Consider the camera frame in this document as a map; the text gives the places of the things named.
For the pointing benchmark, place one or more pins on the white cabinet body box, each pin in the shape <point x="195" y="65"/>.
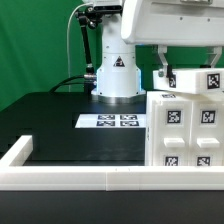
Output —
<point x="152" y="98"/>

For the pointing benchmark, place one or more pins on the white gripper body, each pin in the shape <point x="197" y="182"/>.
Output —
<point x="173" y="22"/>

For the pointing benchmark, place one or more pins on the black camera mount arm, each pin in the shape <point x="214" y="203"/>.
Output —
<point x="87" y="40"/>

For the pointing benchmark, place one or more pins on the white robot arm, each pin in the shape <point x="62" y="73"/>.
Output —
<point x="118" y="79"/>

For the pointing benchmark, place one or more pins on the white flat base plate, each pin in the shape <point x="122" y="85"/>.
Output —
<point x="111" y="121"/>

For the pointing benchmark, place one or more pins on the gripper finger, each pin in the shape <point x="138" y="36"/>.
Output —
<point x="213" y="55"/>
<point x="165" y="70"/>

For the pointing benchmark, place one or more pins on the white door panel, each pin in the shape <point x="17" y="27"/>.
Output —
<point x="207" y="132"/>
<point x="171" y="133"/>

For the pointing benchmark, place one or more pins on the small white cabinet block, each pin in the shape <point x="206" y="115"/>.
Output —
<point x="192" y="81"/>

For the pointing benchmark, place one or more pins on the white U-shaped frame wall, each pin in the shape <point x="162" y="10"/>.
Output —
<point x="16" y="175"/>

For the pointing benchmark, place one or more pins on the black camera on mount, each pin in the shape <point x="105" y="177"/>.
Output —
<point x="108" y="6"/>

